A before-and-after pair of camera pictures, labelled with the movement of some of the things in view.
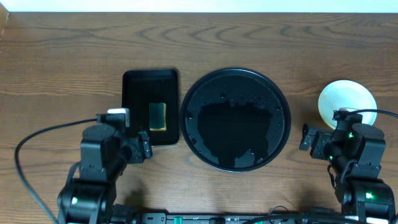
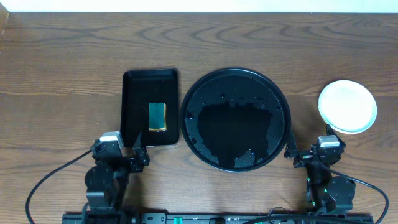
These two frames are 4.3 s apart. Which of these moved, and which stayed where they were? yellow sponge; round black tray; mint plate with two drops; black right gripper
Moved: black right gripper
Stayed: yellow sponge; mint plate with two drops; round black tray
